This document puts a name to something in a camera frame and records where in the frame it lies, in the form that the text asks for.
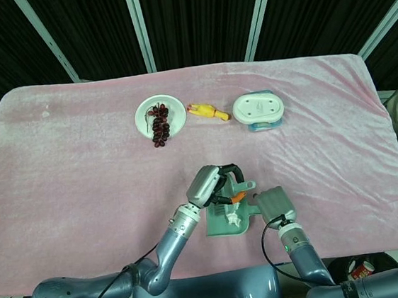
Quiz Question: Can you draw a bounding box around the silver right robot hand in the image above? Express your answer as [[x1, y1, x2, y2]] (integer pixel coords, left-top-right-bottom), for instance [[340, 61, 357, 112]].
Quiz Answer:
[[252, 184, 298, 232]]

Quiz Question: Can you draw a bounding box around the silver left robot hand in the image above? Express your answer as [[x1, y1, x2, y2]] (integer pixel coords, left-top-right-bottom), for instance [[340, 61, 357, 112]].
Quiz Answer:
[[183, 161, 250, 210]]

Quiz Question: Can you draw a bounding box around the green hand brush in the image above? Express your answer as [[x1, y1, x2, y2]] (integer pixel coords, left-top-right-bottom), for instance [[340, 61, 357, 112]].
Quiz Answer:
[[204, 171, 261, 218]]

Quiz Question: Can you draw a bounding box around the green plastic dustpan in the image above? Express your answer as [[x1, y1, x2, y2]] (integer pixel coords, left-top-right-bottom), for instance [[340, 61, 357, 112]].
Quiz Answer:
[[201, 181, 266, 239]]

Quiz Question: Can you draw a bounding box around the white paper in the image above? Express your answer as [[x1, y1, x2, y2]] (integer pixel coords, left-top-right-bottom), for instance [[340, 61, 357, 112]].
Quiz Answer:
[[224, 205, 244, 229]]

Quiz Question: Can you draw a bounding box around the yellow rubber chicken toy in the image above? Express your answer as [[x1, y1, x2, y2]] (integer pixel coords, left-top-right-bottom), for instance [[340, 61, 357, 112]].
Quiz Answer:
[[186, 99, 233, 127]]

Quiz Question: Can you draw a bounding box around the dark red grape bunch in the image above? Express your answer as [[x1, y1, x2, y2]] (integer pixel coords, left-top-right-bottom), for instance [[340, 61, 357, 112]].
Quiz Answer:
[[142, 102, 175, 150]]

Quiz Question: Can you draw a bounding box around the white round plate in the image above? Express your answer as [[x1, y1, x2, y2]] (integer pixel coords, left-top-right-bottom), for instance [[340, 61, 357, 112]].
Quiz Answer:
[[132, 92, 189, 141]]

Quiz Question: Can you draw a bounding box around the white oval food container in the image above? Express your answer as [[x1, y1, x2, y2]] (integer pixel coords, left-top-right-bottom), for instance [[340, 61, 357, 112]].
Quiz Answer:
[[231, 88, 287, 127]]

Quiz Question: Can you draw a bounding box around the red drink can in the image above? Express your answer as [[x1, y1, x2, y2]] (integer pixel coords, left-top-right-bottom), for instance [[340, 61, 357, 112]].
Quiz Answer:
[[348, 258, 377, 282]]

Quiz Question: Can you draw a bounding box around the pink velvet table cloth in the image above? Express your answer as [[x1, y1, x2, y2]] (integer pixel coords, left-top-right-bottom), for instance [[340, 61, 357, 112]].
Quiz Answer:
[[0, 44, 398, 298]]

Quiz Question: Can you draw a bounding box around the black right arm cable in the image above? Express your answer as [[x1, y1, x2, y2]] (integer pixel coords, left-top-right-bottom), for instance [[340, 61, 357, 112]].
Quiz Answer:
[[257, 209, 338, 292]]

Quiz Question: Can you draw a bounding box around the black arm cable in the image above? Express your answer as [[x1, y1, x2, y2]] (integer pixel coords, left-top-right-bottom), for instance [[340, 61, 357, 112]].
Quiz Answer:
[[257, 209, 338, 292], [59, 243, 166, 298]]

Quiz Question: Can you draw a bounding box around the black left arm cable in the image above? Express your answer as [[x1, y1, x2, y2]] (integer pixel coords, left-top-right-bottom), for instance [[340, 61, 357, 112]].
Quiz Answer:
[[59, 243, 166, 298]]

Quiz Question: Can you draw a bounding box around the grey partition frame post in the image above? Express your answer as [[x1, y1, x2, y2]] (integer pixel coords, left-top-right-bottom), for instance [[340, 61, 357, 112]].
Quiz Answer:
[[122, 0, 158, 76], [13, 0, 81, 88], [353, 0, 398, 60], [238, 0, 285, 62]]

